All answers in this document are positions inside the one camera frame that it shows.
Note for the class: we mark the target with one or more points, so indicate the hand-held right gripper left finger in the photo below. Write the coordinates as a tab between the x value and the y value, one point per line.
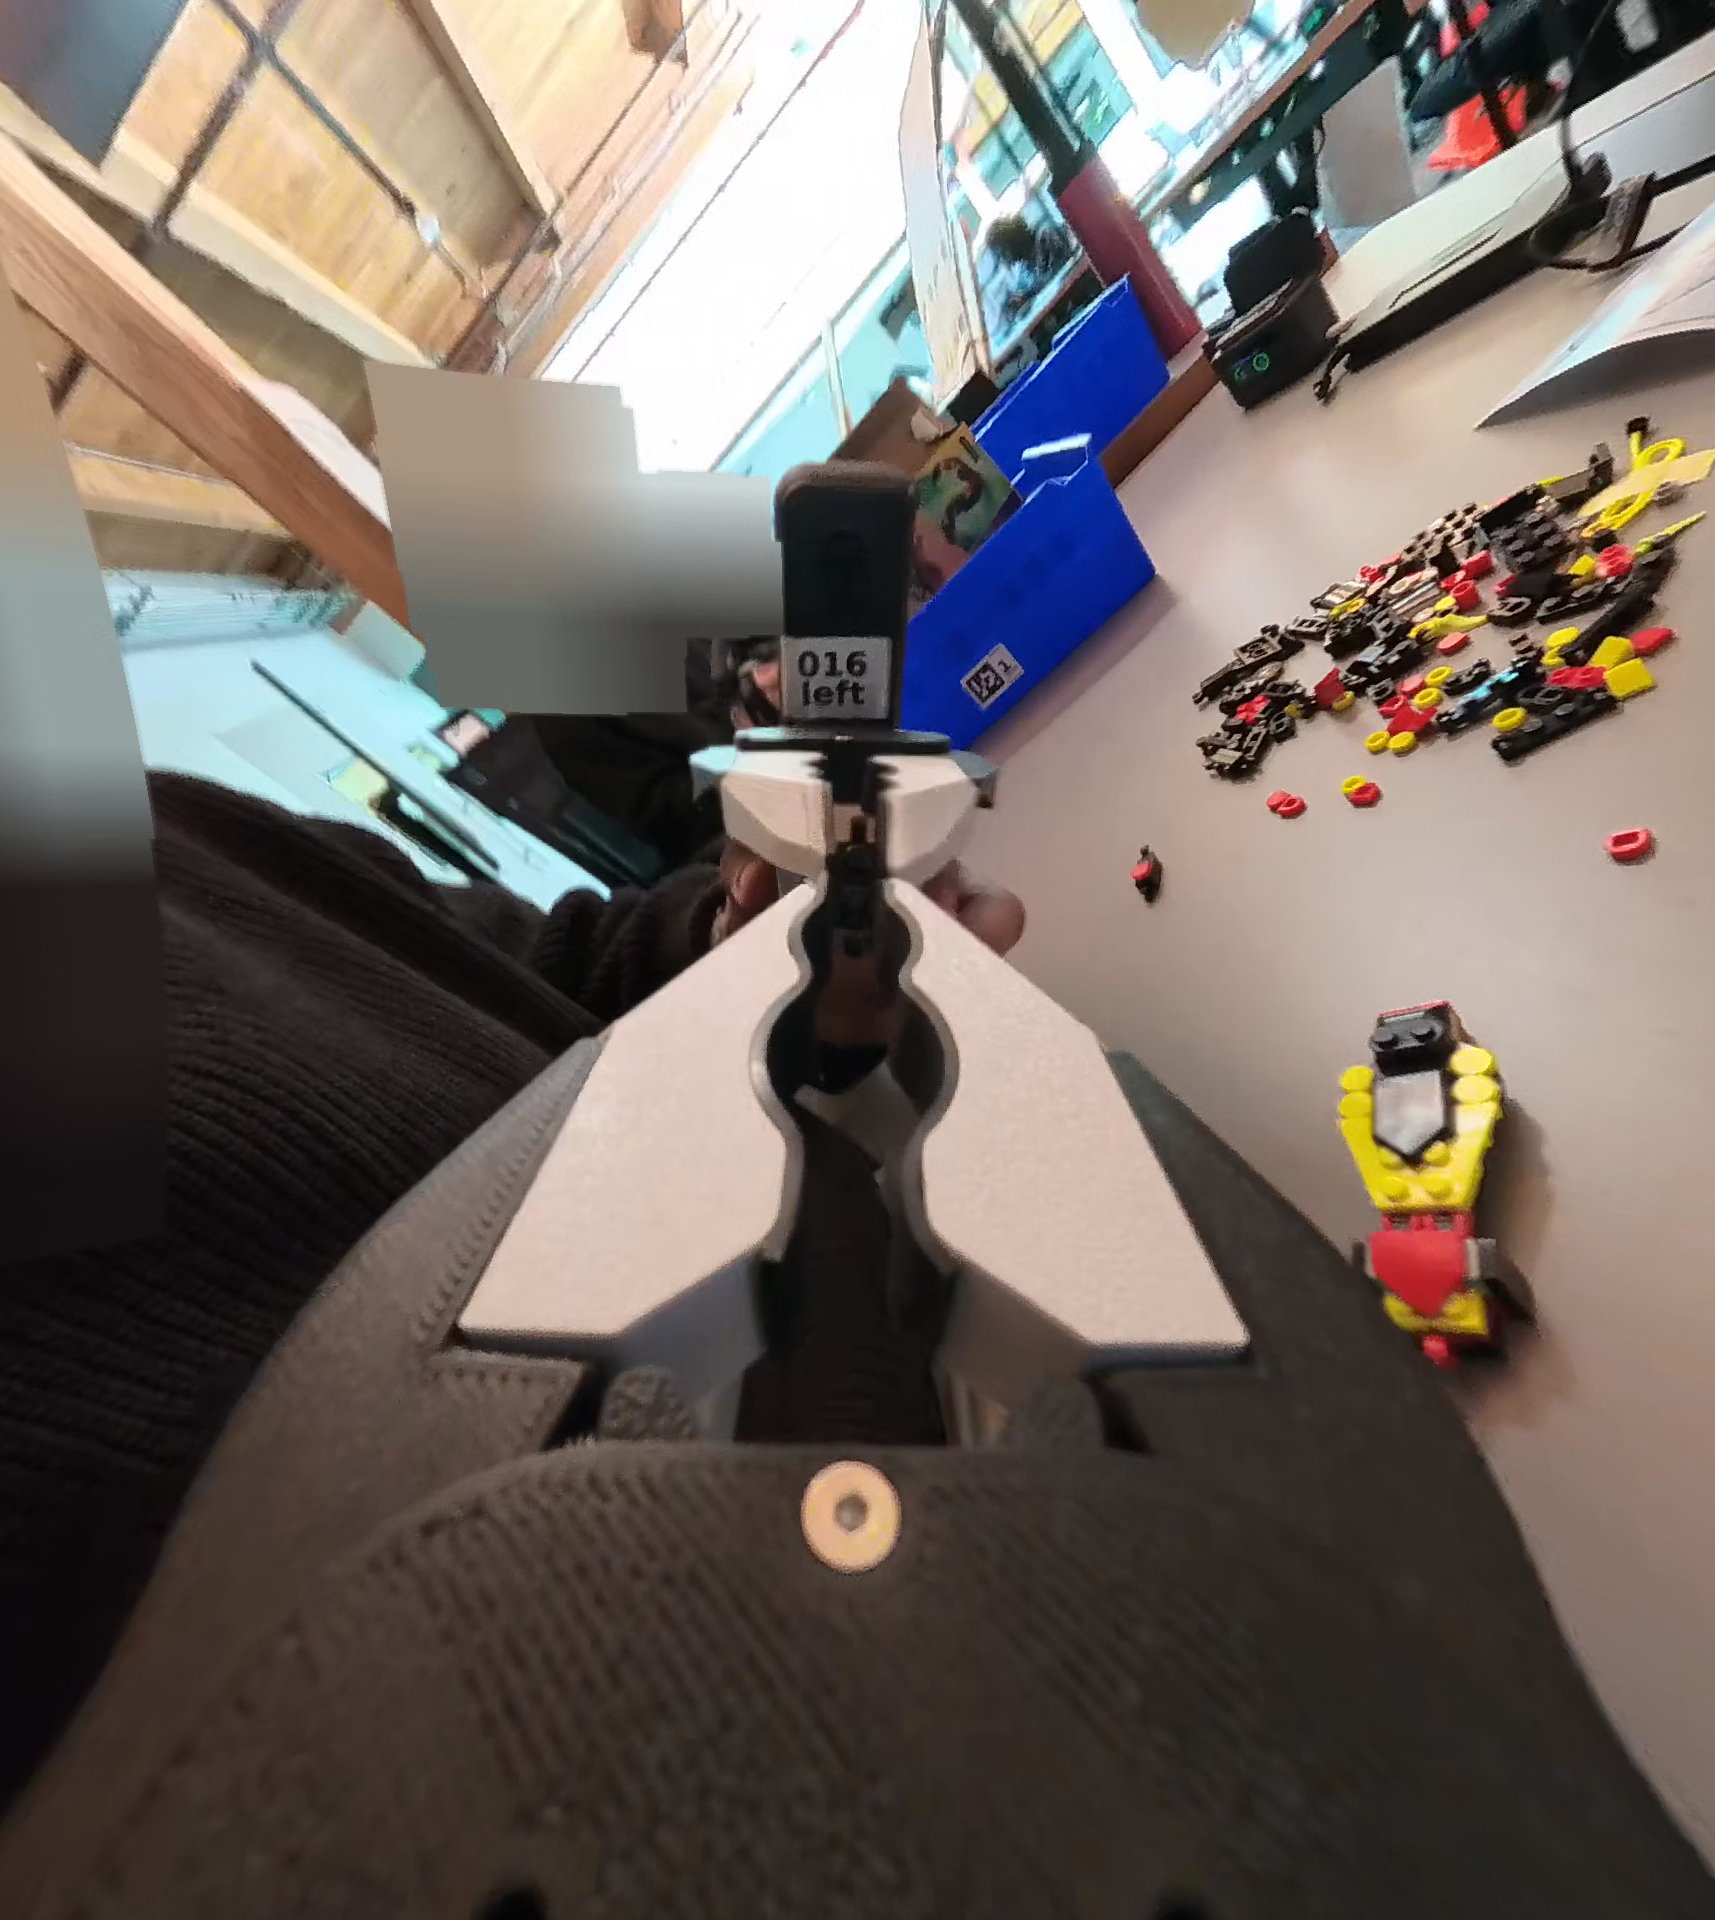
618	1201

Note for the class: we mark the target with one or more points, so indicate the person's left forearm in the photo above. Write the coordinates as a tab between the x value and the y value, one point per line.
632	945

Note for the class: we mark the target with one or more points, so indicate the yellow red lego car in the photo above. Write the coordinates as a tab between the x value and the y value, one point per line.
1427	1184

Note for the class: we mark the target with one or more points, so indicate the black device green light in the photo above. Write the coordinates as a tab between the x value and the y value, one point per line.
1269	339

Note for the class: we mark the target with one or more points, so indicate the wooden ceiling beam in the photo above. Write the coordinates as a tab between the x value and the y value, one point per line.
196	390

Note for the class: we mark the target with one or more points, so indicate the blue plastic bin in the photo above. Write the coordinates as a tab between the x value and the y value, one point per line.
1081	375

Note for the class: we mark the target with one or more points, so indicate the blue bin with white tag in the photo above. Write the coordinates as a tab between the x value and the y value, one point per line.
1037	601

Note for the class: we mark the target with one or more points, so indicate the cardboard lego box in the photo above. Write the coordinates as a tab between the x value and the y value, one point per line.
947	495

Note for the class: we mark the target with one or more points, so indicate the red black rounded lego piece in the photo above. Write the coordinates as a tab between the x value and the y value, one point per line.
1145	875

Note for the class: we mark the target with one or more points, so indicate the black lego part red stud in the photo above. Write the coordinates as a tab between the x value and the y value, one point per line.
851	892

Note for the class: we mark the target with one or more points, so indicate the lego instruction booklet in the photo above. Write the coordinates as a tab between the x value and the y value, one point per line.
1697	284

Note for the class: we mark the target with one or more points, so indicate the pile of lego pieces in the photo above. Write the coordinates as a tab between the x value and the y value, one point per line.
1471	631

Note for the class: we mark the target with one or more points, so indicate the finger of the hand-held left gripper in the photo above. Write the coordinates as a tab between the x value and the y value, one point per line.
773	811
931	819

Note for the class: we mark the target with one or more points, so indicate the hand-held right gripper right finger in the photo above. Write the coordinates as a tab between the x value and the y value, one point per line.
1081	1201

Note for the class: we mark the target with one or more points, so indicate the person's black sweater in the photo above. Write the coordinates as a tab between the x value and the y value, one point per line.
196	1201

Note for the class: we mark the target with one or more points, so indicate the person's left hand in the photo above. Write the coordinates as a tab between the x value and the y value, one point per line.
991	915

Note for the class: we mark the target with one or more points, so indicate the dark red cushion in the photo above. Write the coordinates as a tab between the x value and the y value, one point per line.
1119	254

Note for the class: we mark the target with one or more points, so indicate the small red lego piece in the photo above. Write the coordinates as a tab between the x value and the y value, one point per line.
1629	845

